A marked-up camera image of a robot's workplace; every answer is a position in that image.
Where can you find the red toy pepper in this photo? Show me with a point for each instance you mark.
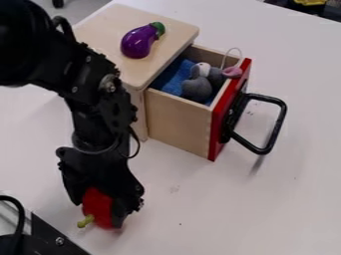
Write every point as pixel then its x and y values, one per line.
pixel 98 207

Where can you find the wooden drawer with red front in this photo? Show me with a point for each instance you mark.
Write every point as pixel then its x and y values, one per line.
pixel 182 123

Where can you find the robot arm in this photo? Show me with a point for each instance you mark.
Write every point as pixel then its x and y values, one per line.
pixel 53 66

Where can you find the grey plush animal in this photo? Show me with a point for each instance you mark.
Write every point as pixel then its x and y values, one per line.
pixel 197 87

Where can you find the blue cloth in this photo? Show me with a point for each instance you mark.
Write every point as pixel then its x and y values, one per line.
pixel 175 81

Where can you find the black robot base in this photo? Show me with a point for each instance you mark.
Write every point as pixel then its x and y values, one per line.
pixel 40 244

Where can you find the wooden cabinet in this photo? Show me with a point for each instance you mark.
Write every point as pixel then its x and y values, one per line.
pixel 133 69

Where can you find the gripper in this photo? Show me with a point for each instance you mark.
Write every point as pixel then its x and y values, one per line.
pixel 100 172

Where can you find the purple toy eggplant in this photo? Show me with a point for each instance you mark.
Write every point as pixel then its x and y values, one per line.
pixel 138 40

